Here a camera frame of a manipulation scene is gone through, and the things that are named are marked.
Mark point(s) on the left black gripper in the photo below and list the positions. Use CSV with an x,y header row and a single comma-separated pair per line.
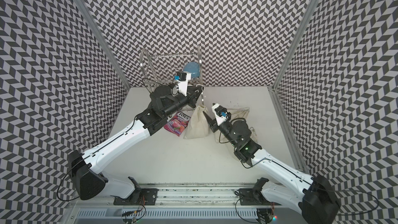
x,y
193,96

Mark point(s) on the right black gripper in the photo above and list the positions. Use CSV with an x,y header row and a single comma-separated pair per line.
x,y
214,126

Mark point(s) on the beige drawstring bag front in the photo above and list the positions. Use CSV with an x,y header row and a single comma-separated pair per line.
x,y
242,115

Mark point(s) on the beige cloth bag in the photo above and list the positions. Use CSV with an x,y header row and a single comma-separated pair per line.
x,y
198,126

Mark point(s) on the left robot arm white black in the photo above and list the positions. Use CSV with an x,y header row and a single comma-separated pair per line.
x,y
86,169

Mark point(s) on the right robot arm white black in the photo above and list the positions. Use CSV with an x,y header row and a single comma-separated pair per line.
x,y
310,196

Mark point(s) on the blue bowl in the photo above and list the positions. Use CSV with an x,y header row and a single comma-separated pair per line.
x,y
193,68

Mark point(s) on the pink candy packet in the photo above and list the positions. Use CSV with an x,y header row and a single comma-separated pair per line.
x,y
178,123

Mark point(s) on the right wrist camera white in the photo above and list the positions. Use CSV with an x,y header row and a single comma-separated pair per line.
x,y
221,114

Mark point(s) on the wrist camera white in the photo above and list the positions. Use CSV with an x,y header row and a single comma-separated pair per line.
x,y
181,79
221,114

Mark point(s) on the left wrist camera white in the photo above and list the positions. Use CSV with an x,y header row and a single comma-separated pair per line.
x,y
181,79

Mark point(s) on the metal wire dish rack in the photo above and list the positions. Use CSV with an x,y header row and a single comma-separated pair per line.
x,y
161,69

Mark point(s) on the aluminium rail frame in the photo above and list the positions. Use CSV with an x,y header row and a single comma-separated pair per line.
x,y
179,204

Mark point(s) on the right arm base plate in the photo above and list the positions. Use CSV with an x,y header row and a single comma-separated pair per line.
x,y
253,195

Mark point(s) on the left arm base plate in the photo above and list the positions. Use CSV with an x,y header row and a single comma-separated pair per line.
x,y
143,196

